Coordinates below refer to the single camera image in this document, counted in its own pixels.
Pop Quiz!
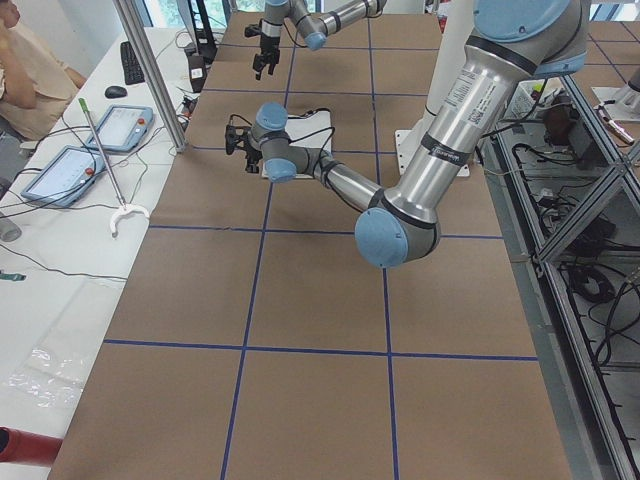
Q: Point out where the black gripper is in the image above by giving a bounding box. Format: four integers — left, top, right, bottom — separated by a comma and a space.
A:
244, 22, 283, 80
225, 113, 261, 173

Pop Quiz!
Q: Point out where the grey cartoon print t-shirt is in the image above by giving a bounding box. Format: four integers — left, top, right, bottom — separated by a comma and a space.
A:
256, 108, 333, 183

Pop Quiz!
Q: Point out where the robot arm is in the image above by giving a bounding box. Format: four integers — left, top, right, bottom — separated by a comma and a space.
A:
225, 1, 590, 268
244, 0, 386, 80

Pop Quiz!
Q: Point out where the black box with label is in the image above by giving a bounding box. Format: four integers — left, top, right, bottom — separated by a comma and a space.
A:
187, 54, 207, 93

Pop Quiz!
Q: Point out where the far teach pendant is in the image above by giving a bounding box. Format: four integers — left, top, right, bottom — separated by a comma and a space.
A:
95, 105, 154, 154

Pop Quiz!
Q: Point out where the teach pendant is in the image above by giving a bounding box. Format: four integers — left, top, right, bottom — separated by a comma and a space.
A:
95, 105, 154, 154
21, 146, 105, 207

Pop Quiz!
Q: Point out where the black keyboard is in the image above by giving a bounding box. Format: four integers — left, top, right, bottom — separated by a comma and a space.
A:
120, 41, 145, 85

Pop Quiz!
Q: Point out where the black computer mouse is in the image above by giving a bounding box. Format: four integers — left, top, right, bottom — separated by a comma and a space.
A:
104, 85, 128, 99

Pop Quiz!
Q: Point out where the reacher stick white hook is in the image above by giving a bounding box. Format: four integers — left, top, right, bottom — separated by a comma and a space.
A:
78, 97, 150, 239

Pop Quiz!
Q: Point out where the near teach pendant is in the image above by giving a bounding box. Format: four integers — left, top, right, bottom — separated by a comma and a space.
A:
21, 146, 105, 207

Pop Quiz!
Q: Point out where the seated person beige shirt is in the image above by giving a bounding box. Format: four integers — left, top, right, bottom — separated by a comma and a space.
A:
1, 1, 86, 141

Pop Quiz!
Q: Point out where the clear plastic bag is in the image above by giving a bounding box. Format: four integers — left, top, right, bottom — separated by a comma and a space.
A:
1, 347, 87, 410

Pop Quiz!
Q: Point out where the red fire extinguisher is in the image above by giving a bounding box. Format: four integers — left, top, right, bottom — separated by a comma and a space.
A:
1, 427, 63, 467

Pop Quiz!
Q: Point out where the aluminium frame post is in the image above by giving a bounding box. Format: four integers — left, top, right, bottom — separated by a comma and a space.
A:
113, 0, 187, 153

